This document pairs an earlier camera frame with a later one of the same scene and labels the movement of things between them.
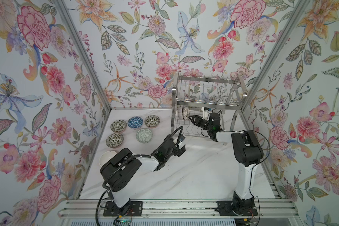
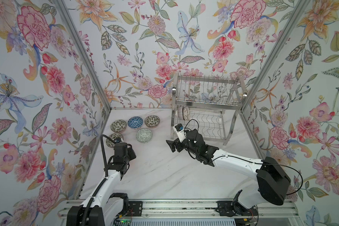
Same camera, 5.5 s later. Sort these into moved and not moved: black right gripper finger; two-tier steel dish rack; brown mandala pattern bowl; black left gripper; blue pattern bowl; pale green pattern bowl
Moved: black left gripper; black right gripper finger
Not moved: blue pattern bowl; pale green pattern bowl; two-tier steel dish rack; brown mandala pattern bowl
